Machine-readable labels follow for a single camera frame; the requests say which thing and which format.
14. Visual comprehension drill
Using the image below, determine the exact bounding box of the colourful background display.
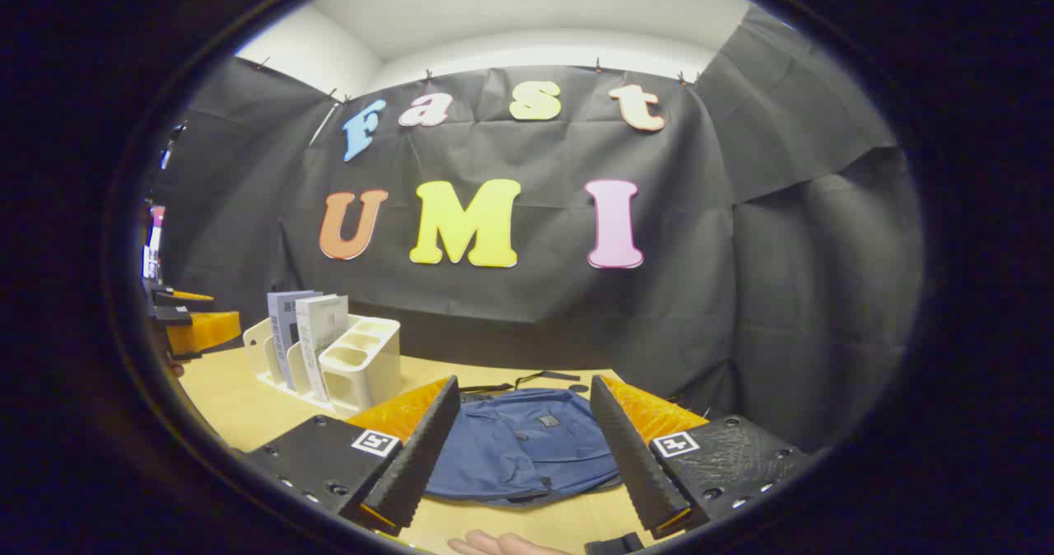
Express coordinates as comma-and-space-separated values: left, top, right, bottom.
142, 205, 166, 280

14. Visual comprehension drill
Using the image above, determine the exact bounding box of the white patterned book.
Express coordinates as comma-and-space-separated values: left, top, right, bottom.
295, 294, 350, 402

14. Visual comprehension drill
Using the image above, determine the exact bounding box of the grey blue-edged book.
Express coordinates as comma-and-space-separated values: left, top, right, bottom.
267, 290, 324, 391

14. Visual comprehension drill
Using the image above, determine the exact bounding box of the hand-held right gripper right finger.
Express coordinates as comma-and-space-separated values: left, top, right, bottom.
589, 374, 816, 541

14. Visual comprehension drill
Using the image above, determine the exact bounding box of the blue schoolbag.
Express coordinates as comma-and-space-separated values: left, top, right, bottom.
424, 371, 623, 508

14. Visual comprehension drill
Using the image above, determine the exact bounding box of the white bookshelf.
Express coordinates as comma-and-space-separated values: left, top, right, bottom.
243, 315, 403, 414

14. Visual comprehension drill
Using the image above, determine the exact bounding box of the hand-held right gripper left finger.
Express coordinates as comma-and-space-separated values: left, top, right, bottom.
247, 375, 462, 538

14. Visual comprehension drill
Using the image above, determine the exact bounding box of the thin white strip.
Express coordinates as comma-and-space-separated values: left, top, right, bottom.
309, 102, 340, 146

